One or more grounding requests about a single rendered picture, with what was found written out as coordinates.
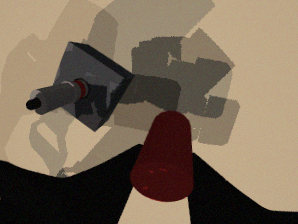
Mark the dark grey square block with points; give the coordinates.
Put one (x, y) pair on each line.
(107, 82)

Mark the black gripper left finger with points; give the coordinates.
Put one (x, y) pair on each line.
(96, 196)

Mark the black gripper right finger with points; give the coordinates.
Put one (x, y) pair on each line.
(214, 201)

